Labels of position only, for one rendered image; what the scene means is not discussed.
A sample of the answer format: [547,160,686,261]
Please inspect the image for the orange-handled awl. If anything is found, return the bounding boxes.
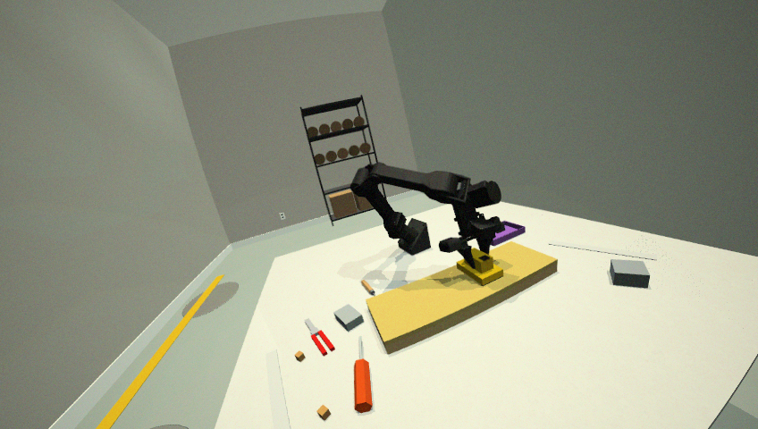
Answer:
[354,336,372,413]

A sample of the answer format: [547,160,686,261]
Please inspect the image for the purple shallow tray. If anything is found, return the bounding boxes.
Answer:
[491,221,526,246]

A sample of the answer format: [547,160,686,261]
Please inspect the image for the tan wooden floor panel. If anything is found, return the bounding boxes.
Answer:
[366,241,558,355]

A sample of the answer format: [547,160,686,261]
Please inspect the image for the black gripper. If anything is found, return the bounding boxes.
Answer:
[439,208,496,269]

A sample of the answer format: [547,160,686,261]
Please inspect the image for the pale cream flat strip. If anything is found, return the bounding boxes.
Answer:
[548,240,657,260]
[265,349,291,429]

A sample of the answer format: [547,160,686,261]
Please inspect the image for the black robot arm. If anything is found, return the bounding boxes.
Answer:
[350,163,501,246]

